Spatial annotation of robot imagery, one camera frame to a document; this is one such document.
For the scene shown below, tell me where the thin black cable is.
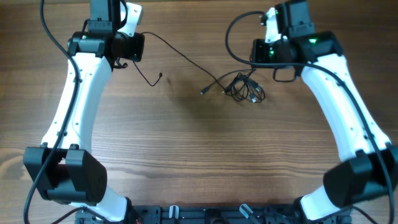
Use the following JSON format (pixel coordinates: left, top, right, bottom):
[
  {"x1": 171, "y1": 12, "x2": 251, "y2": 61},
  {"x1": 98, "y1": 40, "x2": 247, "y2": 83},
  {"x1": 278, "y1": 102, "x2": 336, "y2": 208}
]
[{"x1": 132, "y1": 31, "x2": 227, "y2": 93}]

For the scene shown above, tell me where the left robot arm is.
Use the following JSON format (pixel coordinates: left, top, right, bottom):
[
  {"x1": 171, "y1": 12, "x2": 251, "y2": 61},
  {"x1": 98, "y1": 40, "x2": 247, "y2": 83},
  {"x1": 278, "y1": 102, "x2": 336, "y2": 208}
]
[{"x1": 23, "y1": 1, "x2": 145, "y2": 223}]

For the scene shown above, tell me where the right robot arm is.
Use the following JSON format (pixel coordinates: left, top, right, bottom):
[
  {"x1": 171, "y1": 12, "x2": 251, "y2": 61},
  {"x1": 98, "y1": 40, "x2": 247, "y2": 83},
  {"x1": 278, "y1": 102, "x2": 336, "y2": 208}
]
[{"x1": 251, "y1": 1, "x2": 397, "y2": 222}]

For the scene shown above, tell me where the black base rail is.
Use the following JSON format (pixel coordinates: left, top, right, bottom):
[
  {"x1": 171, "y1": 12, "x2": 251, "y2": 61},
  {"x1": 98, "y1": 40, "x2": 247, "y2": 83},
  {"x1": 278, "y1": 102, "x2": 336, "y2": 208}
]
[{"x1": 74, "y1": 203, "x2": 352, "y2": 224}]

